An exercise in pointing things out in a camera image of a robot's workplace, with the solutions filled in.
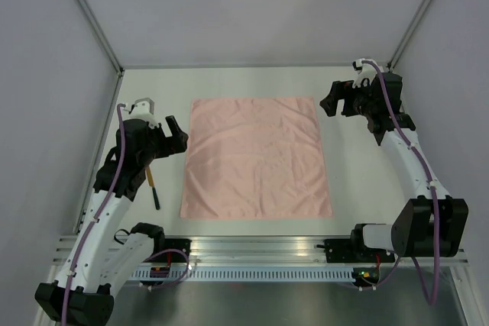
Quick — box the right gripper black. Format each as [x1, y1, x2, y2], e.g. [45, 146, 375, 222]
[320, 76, 378, 118]

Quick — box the yellow knife black handle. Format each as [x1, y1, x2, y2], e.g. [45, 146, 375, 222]
[146, 166, 160, 210]

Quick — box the pink cloth napkin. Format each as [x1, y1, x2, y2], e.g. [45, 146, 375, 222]
[180, 96, 333, 220]

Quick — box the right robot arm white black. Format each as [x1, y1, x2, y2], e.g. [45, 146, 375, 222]
[319, 73, 468, 261]

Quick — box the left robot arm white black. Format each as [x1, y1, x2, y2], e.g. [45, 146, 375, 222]
[34, 116, 189, 325]

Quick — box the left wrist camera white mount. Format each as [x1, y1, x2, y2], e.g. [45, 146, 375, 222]
[123, 97, 159, 128]

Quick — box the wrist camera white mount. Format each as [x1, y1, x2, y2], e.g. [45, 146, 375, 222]
[352, 58, 379, 89]
[123, 97, 159, 128]

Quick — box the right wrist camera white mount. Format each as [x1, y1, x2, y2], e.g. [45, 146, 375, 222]
[352, 58, 379, 89]

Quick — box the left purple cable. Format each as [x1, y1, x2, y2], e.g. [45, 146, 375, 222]
[63, 102, 191, 326]

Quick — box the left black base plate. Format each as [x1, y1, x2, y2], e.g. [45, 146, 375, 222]
[162, 237, 192, 264]

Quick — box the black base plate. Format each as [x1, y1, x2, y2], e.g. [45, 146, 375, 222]
[162, 237, 192, 264]
[322, 238, 396, 264]

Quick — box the aluminium mounting rail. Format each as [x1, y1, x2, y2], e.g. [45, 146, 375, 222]
[53, 236, 470, 266]

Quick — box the white slotted cable duct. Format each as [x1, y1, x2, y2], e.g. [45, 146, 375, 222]
[128, 267, 355, 282]

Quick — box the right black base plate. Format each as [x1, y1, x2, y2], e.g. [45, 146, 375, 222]
[322, 238, 396, 264]

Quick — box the right aluminium frame post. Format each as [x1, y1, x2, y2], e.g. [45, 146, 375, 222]
[387, 0, 434, 70]

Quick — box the aluminium frame post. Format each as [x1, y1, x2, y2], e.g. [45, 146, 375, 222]
[387, 0, 434, 70]
[74, 0, 124, 76]

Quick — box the left aluminium frame post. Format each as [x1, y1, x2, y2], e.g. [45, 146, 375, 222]
[74, 0, 124, 76]

